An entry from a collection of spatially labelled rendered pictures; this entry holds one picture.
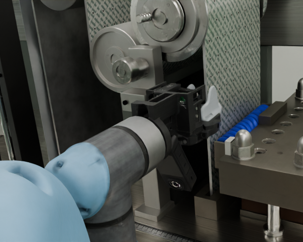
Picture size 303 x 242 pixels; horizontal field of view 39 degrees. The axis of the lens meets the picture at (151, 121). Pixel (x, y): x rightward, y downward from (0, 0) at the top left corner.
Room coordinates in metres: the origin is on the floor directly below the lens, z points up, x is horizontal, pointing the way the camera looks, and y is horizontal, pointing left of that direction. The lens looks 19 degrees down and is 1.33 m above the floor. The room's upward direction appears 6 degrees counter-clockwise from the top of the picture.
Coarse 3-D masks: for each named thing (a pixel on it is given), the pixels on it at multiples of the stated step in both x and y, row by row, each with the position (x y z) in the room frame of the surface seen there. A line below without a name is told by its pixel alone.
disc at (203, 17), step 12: (132, 0) 0.74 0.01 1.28; (204, 0) 0.67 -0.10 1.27; (132, 12) 0.75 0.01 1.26; (204, 12) 0.67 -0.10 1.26; (132, 24) 0.75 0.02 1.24; (204, 24) 0.67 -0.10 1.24; (204, 36) 0.67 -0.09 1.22; (192, 48) 0.68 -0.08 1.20; (168, 60) 0.71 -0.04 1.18; (180, 60) 0.70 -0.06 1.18
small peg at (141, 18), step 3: (147, 12) 0.70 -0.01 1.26; (138, 15) 0.68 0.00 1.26; (141, 15) 0.68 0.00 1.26; (144, 15) 0.68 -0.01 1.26; (147, 15) 0.69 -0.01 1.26; (150, 15) 0.69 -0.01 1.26; (138, 18) 0.68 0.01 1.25; (141, 18) 0.68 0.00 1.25; (144, 18) 0.68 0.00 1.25; (147, 18) 0.69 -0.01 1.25; (150, 18) 0.69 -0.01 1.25; (138, 21) 0.68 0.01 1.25; (141, 21) 0.68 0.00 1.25; (144, 21) 0.68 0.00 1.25; (147, 21) 0.69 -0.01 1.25
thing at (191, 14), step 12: (144, 0) 0.72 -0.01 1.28; (180, 0) 0.68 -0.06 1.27; (192, 0) 0.67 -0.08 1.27; (192, 12) 0.67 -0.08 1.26; (192, 24) 0.67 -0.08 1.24; (144, 36) 0.73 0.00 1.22; (180, 36) 0.68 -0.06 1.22; (192, 36) 0.67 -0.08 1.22; (168, 48) 0.70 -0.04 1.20; (180, 48) 0.68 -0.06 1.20
